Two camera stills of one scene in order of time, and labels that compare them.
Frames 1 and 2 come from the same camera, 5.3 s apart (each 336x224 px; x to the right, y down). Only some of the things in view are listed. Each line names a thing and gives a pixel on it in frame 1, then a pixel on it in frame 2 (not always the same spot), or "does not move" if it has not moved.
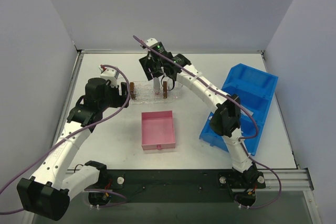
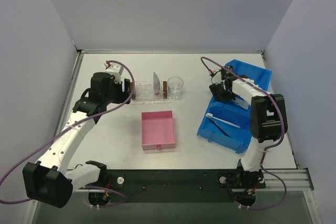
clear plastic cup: [173, 94] does not move
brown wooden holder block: [132, 92] does not move
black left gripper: [124, 90] does not move
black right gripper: [159, 71] → [218, 91]
